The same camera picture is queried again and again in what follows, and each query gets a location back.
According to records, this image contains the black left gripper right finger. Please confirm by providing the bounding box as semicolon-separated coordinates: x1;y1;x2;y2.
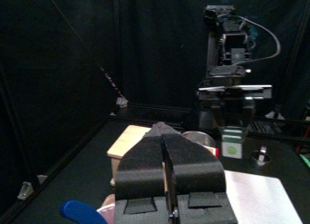
162;122;240;224

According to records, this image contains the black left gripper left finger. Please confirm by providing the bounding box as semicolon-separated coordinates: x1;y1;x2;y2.
114;122;175;224

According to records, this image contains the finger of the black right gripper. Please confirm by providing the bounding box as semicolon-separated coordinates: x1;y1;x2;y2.
198;99;228;135
238;98;258;135

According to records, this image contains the white cutting board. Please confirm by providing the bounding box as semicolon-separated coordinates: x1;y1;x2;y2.
224;170;305;224

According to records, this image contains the metal bowl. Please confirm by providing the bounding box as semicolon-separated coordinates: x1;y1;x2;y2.
181;130;218;149

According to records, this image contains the pink cup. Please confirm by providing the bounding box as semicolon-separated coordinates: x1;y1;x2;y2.
97;193;118;224

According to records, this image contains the blue utensil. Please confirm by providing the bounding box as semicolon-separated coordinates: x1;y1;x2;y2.
58;199;110;224

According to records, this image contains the white corner bracket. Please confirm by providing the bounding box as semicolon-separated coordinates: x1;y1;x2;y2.
16;180;36;201
115;95;130;110

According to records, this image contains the thin diagonal cord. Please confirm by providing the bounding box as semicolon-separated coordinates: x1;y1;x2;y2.
43;0;123;99

